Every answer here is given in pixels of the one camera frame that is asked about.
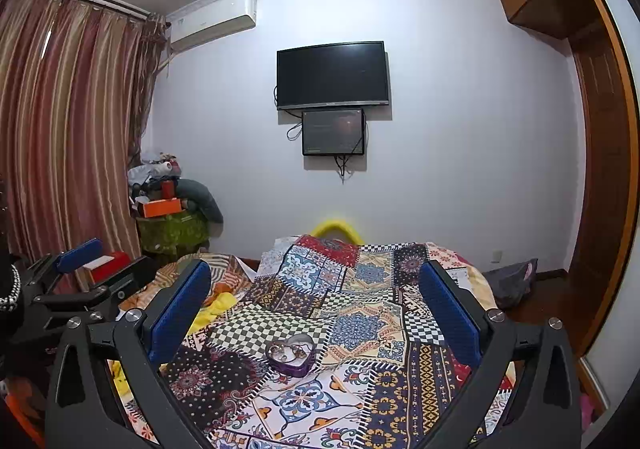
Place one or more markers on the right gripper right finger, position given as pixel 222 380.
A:
pixel 471 331

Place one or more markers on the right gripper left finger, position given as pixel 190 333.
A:
pixel 165 323

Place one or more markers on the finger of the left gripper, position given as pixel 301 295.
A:
pixel 80 256

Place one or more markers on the gold and silver jewelry pile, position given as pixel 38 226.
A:
pixel 288 354

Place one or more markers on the red box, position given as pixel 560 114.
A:
pixel 107 265

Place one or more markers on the dark bag on floor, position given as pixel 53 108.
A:
pixel 510 284

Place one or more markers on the yellow cloth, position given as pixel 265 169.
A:
pixel 221 303

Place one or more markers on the brown striped blanket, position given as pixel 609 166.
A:
pixel 202 273

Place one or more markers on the green patterned box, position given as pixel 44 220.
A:
pixel 174 234

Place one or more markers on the colourful patchwork bed cover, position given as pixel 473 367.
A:
pixel 383 373

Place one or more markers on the orange box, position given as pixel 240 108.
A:
pixel 159 208

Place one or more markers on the dark green plush cushion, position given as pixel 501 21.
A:
pixel 199 198

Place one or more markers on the purple heart-shaped tin box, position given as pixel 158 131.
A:
pixel 290 370

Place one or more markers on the yellow pillow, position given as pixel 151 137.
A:
pixel 334 226

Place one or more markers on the striped red brown curtain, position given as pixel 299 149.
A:
pixel 76 89

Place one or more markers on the white air conditioner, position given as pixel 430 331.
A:
pixel 212 22

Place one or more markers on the brown wooden wardrobe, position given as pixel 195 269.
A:
pixel 611 192

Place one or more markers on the small wall monitor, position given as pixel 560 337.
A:
pixel 333 133

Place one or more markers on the large black wall television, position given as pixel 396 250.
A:
pixel 332 75

